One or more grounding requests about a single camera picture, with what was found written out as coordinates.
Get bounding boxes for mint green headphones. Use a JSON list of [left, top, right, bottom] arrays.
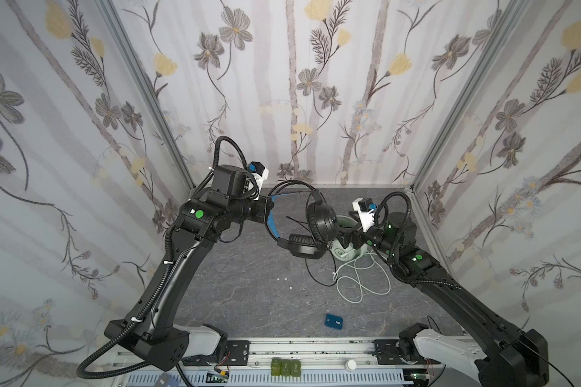
[[330, 214, 393, 305]]

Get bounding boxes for black blue headphones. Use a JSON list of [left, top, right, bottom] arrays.
[[265, 180, 339, 287]]

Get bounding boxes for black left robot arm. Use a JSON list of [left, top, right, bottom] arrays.
[[76, 135, 271, 380]]

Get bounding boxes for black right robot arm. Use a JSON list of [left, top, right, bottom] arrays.
[[350, 192, 553, 386]]

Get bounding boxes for small blue block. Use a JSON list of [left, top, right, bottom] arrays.
[[324, 314, 344, 331]]

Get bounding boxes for white round cap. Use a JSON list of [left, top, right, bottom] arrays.
[[345, 359, 358, 372]]

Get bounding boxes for green terminal block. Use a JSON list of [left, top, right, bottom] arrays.
[[270, 358, 302, 378]]

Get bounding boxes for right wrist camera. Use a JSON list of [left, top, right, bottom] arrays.
[[352, 198, 378, 232]]

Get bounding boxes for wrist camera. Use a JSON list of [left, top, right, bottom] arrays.
[[352, 198, 378, 232], [249, 161, 270, 191]]

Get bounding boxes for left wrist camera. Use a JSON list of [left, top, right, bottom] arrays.
[[249, 161, 270, 191]]

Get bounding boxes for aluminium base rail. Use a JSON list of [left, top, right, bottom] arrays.
[[108, 333, 479, 386]]

